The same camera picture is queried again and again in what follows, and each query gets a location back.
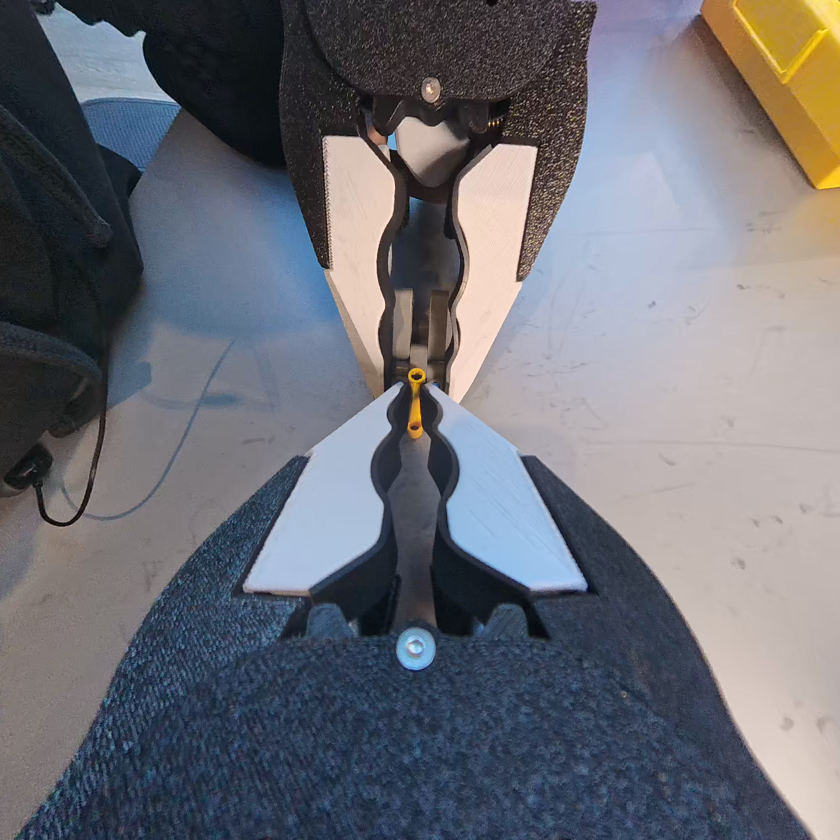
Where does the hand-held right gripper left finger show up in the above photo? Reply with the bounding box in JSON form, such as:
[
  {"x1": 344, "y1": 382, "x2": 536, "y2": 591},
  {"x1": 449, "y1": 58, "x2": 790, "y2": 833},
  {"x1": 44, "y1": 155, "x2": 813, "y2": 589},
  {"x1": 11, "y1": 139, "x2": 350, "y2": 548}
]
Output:
[{"x1": 241, "y1": 382, "x2": 406, "y2": 598}]

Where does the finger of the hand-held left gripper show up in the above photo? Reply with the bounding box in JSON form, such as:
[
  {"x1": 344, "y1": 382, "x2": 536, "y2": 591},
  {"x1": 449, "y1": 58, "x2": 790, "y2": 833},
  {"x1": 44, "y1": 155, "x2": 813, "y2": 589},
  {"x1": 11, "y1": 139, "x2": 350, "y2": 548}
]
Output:
[
  {"x1": 322, "y1": 134, "x2": 403, "y2": 398},
  {"x1": 445, "y1": 142, "x2": 539, "y2": 404}
]

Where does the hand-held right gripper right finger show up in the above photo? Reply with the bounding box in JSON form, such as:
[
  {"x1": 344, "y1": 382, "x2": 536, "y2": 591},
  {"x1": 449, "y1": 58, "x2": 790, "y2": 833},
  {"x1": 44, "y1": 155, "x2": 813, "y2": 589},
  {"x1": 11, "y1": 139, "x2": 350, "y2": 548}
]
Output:
[{"x1": 423, "y1": 384, "x2": 589, "y2": 597}]

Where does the grey and yellow brick assembly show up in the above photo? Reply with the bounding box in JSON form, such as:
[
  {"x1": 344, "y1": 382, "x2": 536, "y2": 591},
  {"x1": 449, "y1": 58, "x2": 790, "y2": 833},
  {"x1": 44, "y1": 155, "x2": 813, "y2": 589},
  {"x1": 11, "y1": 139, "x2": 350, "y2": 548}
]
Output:
[{"x1": 392, "y1": 287, "x2": 455, "y2": 389}]

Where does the grey desk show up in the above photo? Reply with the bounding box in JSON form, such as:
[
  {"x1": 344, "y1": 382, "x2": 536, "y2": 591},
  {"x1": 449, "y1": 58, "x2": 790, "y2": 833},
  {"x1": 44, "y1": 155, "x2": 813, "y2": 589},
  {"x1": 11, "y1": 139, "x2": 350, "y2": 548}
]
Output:
[{"x1": 0, "y1": 0, "x2": 840, "y2": 840}]

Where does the grey fabric seat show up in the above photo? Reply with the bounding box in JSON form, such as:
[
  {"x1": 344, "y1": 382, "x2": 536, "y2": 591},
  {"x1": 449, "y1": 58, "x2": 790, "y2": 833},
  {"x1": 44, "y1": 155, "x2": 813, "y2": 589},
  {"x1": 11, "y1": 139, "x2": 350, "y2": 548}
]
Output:
[{"x1": 82, "y1": 98, "x2": 182, "y2": 175}]

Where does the person's black hoodie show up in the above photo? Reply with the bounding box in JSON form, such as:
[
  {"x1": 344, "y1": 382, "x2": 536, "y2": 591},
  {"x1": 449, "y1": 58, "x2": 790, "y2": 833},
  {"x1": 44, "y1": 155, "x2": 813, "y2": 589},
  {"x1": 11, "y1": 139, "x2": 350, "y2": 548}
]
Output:
[{"x1": 0, "y1": 0, "x2": 147, "y2": 500}]

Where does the yellow plastic bin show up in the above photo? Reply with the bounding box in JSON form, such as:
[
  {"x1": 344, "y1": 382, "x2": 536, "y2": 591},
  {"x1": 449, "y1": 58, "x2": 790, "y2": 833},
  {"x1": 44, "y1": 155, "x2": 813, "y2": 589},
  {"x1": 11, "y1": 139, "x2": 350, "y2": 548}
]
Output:
[{"x1": 701, "y1": 0, "x2": 840, "y2": 190}]

